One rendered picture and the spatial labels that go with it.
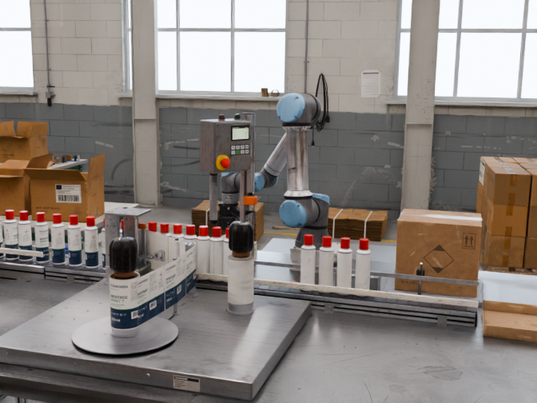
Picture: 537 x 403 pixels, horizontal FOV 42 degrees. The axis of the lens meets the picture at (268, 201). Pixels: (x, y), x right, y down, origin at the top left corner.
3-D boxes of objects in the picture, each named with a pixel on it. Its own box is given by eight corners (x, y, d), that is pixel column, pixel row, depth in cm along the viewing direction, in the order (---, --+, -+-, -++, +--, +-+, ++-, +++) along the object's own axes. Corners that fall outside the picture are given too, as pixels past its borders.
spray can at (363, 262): (353, 297, 243) (355, 240, 239) (356, 292, 248) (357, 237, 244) (367, 298, 242) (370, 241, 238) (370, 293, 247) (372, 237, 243)
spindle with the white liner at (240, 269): (223, 313, 225) (223, 223, 219) (232, 305, 233) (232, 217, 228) (249, 316, 223) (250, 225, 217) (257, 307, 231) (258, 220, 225)
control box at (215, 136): (199, 170, 259) (199, 119, 255) (236, 167, 269) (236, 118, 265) (214, 174, 251) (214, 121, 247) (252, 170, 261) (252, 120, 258)
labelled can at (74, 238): (65, 266, 274) (64, 216, 271) (73, 263, 279) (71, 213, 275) (77, 268, 273) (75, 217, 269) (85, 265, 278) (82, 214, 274)
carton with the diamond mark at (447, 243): (393, 289, 261) (397, 220, 256) (399, 272, 284) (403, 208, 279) (476, 297, 253) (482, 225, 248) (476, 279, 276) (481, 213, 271)
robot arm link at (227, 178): (232, 169, 294) (216, 167, 298) (233, 194, 296) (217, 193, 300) (244, 166, 300) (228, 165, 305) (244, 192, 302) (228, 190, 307)
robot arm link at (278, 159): (316, 88, 293) (259, 177, 314) (303, 87, 284) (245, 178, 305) (336, 105, 289) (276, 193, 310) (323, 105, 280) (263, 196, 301)
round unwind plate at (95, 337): (50, 349, 195) (50, 345, 194) (105, 313, 223) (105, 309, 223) (149, 363, 186) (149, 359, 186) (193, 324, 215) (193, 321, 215)
